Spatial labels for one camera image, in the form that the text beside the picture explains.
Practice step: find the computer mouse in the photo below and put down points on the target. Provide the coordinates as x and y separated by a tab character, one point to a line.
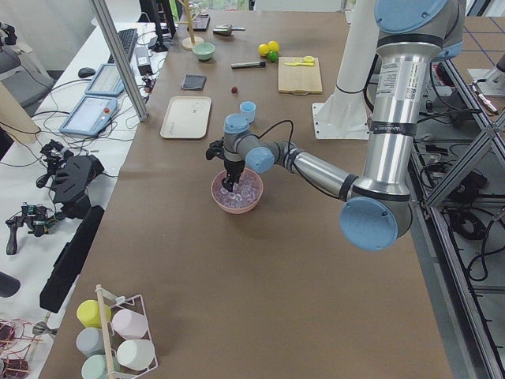
85	72

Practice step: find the light blue plastic cup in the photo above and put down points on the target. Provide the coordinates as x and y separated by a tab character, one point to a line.
248	110

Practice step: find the steel muddler black tip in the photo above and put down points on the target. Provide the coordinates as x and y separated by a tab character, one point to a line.
248	65

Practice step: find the white cup in rack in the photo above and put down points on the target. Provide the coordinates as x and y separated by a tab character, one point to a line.
136	354

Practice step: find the yellow lemon near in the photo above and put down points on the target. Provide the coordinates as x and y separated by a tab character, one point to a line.
263	50

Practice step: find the wooden cutting board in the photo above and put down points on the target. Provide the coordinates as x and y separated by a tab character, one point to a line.
299	80

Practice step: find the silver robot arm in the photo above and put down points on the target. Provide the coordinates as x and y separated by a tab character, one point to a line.
412	35

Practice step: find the green lime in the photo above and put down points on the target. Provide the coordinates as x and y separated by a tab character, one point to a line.
273	56

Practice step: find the pink cup in rack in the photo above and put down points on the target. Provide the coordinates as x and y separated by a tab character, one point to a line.
130	325

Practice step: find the yellow lemon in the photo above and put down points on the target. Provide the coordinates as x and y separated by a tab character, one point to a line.
273	46
263	50

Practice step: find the upper teach pendant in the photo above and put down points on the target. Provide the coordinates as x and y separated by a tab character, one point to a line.
90	116

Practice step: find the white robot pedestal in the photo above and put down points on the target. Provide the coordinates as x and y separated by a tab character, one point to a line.
344	115

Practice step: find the pink bowl of ice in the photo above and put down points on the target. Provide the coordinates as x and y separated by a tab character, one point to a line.
245	198

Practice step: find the metal ice scoop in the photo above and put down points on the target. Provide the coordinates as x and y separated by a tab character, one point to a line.
227	29

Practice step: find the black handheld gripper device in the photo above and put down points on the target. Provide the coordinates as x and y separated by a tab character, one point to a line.
71	175

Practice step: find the cream rabbit tray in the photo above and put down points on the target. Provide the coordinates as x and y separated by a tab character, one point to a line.
186	117

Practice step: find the wooden cup tree stand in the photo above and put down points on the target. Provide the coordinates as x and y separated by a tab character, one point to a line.
192	40

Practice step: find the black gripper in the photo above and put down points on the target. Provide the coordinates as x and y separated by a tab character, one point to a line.
232	166

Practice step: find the yellow lemon far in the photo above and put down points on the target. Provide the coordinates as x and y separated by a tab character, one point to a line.
273	46

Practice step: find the black long bar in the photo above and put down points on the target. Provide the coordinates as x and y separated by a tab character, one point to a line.
70	262

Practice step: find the black keyboard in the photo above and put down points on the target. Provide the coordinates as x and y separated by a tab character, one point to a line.
128	40

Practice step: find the yellow cup in rack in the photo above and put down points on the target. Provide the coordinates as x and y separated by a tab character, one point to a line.
88	314

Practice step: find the white wire cup rack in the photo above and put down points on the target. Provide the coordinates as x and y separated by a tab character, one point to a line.
116	339

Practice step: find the grey folded cloth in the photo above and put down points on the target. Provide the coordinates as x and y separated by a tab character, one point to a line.
193	82

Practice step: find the grey cup in rack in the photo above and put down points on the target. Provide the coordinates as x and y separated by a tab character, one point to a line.
89	342

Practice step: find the green ceramic bowl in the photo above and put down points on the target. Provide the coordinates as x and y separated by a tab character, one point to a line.
204	51

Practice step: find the green cup in rack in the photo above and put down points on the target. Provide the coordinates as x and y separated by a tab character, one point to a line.
95	367

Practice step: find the aluminium frame post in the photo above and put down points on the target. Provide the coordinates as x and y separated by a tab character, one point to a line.
107	26

